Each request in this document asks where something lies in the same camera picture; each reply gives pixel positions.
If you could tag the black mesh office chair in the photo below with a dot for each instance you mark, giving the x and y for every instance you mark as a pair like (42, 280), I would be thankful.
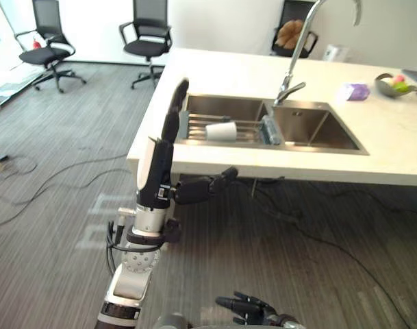
(47, 51)
(147, 37)

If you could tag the metal sink drying rack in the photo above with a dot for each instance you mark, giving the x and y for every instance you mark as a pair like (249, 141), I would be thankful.
(225, 128)

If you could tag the stainless steel double sink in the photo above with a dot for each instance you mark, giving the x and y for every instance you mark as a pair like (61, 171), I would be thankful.
(263, 120)

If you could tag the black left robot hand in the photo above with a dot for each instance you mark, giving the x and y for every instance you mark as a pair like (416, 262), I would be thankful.
(162, 161)

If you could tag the green toy fruit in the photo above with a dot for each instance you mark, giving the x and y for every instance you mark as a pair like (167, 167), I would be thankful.
(402, 86)

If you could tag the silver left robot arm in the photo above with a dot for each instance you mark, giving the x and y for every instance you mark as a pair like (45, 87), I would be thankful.
(134, 270)

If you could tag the pink toy fruit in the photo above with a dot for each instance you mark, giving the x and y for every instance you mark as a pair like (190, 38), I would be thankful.
(398, 80)

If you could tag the brown plush toy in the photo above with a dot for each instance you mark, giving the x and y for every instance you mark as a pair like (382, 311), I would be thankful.
(290, 34)

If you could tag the grey fruit bowl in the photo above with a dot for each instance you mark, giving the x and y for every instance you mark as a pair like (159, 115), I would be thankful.
(388, 87)

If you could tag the chrome gooseneck faucet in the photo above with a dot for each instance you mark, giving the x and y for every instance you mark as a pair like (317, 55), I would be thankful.
(299, 51)

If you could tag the white kitchen counter island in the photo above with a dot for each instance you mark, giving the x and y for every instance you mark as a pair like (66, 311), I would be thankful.
(297, 113)

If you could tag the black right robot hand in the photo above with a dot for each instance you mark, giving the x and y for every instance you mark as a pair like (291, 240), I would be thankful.
(247, 306)

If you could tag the white cardboard box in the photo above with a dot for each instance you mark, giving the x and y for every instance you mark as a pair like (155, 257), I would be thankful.
(335, 53)

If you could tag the white paper cup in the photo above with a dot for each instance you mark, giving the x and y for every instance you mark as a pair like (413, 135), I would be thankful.
(221, 131)

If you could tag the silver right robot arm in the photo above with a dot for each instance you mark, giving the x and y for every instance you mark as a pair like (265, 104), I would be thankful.
(286, 321)

